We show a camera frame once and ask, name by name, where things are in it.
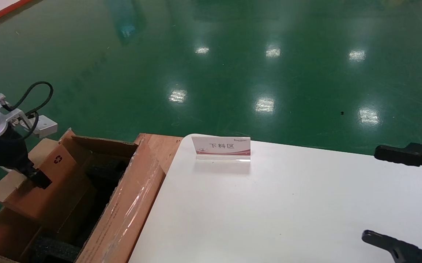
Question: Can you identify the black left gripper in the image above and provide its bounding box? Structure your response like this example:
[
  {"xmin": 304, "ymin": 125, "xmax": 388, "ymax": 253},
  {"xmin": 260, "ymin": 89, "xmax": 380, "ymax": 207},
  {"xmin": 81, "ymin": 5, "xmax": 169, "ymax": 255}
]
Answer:
[{"xmin": 0, "ymin": 128, "xmax": 53, "ymax": 189}]

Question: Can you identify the large open cardboard box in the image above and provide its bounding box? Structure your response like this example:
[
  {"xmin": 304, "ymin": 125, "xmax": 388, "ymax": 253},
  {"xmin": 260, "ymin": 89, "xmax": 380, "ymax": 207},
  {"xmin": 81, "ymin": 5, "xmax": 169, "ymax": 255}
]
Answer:
[{"xmin": 0, "ymin": 128, "xmax": 167, "ymax": 263}]

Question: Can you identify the black foam padding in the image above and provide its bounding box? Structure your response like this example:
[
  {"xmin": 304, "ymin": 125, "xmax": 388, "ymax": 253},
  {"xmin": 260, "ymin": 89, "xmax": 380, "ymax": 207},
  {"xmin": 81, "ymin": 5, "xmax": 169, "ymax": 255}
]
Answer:
[{"xmin": 30, "ymin": 155, "xmax": 129, "ymax": 263}]

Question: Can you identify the acrylic sign with Chinese text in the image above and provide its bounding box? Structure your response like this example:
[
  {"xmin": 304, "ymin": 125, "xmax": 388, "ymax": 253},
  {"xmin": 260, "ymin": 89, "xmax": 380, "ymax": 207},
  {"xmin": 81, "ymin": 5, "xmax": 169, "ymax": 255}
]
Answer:
[{"xmin": 191, "ymin": 136, "xmax": 252, "ymax": 163}]

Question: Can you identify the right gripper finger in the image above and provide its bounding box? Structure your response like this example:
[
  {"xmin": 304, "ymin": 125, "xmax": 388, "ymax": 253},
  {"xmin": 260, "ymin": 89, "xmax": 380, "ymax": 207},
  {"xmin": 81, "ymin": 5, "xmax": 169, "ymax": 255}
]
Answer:
[
  {"xmin": 362, "ymin": 230, "xmax": 422, "ymax": 263},
  {"xmin": 374, "ymin": 142, "xmax": 422, "ymax": 182}
]

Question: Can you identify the small cardboard box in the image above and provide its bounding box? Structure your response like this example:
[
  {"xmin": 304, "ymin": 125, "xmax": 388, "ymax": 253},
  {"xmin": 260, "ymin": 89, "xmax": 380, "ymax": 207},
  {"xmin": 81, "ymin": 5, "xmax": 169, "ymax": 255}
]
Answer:
[{"xmin": 0, "ymin": 137, "xmax": 100, "ymax": 238}]

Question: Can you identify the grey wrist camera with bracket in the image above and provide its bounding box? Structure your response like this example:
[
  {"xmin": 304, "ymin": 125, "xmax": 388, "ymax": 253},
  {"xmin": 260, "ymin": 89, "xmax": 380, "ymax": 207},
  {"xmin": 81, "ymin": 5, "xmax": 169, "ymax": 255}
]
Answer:
[{"xmin": 0, "ymin": 108, "xmax": 59, "ymax": 138}]

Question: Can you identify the black looped cable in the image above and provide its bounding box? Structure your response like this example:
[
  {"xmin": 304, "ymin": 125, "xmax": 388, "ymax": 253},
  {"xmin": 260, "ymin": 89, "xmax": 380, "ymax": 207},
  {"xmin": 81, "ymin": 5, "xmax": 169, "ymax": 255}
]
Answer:
[{"xmin": 2, "ymin": 81, "xmax": 54, "ymax": 115}]

